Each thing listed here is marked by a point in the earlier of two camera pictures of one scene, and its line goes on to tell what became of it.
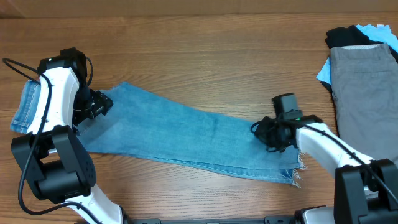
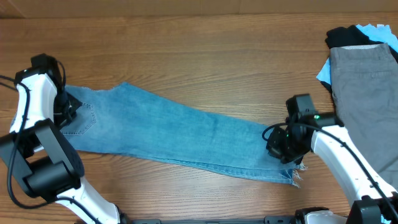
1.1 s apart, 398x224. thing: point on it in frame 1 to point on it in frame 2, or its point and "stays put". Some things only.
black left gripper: x=102 y=104 to x=62 y=122
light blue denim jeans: x=148 y=122 stays put
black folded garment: x=348 y=36 stays put
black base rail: x=268 y=220 stays put
